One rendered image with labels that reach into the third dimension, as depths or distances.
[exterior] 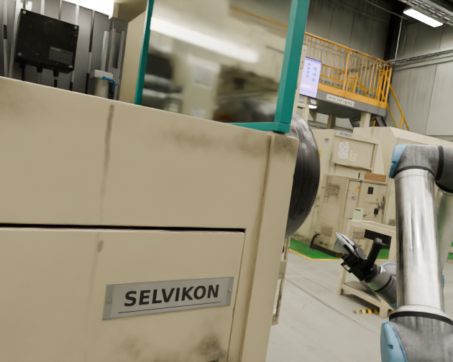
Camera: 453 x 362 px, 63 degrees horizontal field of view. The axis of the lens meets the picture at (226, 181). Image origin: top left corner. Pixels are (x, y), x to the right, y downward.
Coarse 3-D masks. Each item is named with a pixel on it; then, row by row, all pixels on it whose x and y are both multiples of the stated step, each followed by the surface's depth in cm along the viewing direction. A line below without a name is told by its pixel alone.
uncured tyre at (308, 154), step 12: (300, 120) 145; (300, 132) 139; (312, 132) 145; (300, 144) 135; (312, 144) 139; (300, 156) 134; (312, 156) 138; (300, 168) 133; (312, 168) 137; (300, 180) 133; (312, 180) 137; (300, 192) 135; (312, 192) 138; (300, 204) 136; (312, 204) 141; (288, 216) 137; (300, 216) 140; (288, 228) 142
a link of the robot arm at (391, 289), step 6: (390, 276) 143; (390, 282) 141; (384, 288) 141; (390, 288) 141; (396, 288) 141; (378, 294) 144; (384, 294) 142; (390, 294) 141; (396, 294) 140; (384, 300) 145; (390, 300) 142; (396, 300) 141; (390, 306) 144; (396, 306) 142
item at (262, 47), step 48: (192, 0) 70; (240, 0) 56; (288, 0) 47; (144, 48) 89; (192, 48) 69; (240, 48) 55; (288, 48) 45; (144, 96) 87; (192, 96) 67; (240, 96) 54; (288, 96) 46
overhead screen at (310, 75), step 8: (304, 64) 536; (312, 64) 542; (320, 64) 548; (304, 72) 537; (312, 72) 544; (320, 72) 550; (304, 80) 539; (312, 80) 545; (304, 88) 540; (312, 88) 547; (312, 96) 548
